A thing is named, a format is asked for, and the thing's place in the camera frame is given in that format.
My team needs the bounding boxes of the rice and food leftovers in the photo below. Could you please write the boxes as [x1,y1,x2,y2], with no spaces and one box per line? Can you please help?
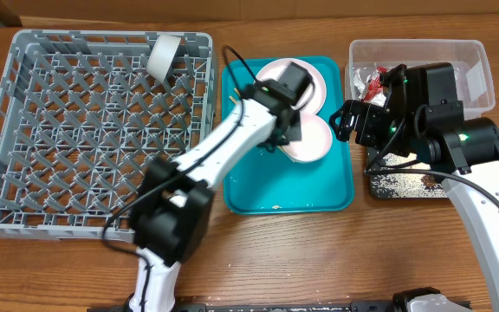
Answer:
[370,155,445,198]

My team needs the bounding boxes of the grey bowl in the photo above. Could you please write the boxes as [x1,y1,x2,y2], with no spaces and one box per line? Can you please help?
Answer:
[146,34,181,83]

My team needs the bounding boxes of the clear plastic bin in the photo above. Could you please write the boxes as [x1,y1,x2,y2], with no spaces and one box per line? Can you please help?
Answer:
[345,39,496,120]

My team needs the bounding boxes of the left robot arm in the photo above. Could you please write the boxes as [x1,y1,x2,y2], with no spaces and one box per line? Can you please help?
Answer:
[126,80,302,311]

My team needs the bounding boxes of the pink bowl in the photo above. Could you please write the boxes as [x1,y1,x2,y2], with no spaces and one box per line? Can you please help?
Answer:
[280,114,333,163]

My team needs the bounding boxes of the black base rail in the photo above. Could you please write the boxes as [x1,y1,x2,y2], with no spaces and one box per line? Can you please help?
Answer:
[87,296,471,312]

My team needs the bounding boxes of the teal plastic tray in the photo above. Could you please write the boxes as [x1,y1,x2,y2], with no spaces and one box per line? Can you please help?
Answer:
[220,56,354,215]

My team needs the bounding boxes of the red snack wrapper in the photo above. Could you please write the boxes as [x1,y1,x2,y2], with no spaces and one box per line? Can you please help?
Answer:
[361,67,387,106]

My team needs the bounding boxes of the black waste tray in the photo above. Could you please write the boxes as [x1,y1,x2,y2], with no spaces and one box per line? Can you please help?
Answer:
[366,151,450,200]

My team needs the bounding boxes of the large pink plate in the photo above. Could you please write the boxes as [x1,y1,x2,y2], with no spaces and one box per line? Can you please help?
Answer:
[256,58,327,114]

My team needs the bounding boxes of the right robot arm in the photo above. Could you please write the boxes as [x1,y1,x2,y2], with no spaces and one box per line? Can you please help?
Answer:
[328,98,499,311]

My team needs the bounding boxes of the grey plastic dishwasher rack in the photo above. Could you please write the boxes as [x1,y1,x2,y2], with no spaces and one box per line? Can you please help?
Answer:
[0,29,217,241]

